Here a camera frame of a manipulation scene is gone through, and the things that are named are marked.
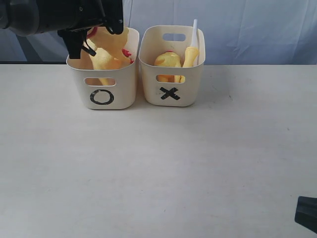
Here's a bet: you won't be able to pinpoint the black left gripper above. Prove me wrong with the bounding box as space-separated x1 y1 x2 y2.
57 0 104 59

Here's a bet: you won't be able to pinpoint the white backdrop cloth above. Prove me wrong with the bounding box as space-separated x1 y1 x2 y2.
0 0 317 64

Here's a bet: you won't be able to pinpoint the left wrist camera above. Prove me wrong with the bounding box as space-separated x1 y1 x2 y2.
101 0 124 35

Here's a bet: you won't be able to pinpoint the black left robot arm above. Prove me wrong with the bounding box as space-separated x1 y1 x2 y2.
0 0 105 59

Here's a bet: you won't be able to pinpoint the rubber chicken bins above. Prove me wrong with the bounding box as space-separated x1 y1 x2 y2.
86 27 134 64

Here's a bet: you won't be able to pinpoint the cream bin marked O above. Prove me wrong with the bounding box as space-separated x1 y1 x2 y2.
66 27 139 110

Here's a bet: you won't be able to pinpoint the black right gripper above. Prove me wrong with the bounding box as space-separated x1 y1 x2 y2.
294 196 317 233

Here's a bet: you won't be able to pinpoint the whole rubber chicken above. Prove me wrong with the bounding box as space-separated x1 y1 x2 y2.
84 39 123 86

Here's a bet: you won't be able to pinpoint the cream bin marked X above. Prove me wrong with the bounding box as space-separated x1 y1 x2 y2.
139 25 206 107

